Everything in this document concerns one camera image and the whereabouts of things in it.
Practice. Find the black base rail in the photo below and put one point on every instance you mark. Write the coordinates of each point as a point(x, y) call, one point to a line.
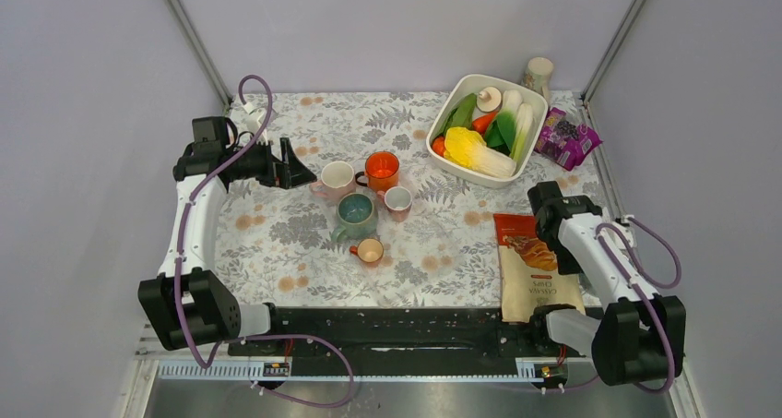
point(355, 329)

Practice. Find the orange mug black handle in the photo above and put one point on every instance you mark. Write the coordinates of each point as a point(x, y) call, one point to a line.
point(381, 171)

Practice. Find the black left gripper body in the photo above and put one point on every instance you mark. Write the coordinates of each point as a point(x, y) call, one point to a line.
point(257, 161)

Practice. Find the white green bok choy toy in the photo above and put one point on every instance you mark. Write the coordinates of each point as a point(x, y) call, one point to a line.
point(508, 131)

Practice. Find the teal green ceramic mug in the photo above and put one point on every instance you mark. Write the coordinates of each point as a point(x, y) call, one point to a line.
point(357, 218)

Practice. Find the purple snack packet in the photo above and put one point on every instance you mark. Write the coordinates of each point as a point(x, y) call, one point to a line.
point(565, 143)

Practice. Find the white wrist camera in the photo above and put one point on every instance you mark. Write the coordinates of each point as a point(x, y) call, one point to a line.
point(254, 116)
point(623, 222)

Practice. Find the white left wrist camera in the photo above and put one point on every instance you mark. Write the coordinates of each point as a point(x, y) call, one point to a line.
point(254, 116)

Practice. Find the cassava chips bag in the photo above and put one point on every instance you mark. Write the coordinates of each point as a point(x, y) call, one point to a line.
point(529, 271)

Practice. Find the small orange cup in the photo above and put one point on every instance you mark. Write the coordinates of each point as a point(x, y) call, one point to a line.
point(369, 251)

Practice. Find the beige patterned cup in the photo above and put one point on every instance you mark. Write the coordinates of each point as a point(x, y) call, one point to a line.
point(537, 76)

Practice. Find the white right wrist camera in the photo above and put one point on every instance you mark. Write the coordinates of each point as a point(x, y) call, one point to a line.
point(623, 222)

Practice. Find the pink white mug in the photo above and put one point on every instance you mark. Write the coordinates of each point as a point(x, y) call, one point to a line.
point(337, 180)

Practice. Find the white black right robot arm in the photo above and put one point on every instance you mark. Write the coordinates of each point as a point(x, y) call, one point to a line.
point(640, 337)

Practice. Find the beige mushroom toy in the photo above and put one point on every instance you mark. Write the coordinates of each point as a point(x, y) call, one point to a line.
point(489, 100)

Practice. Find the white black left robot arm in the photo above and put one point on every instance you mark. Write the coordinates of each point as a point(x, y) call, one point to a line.
point(186, 303)

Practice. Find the white rectangular bin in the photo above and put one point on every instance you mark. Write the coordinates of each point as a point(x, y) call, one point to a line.
point(474, 83)

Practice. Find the small pink cup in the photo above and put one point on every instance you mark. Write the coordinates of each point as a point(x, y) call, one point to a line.
point(398, 202)

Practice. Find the yellow napa cabbage toy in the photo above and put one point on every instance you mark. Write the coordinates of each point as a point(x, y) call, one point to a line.
point(467, 149)

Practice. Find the orange carrot toy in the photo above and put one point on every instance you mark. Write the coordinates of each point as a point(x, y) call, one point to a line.
point(481, 123)

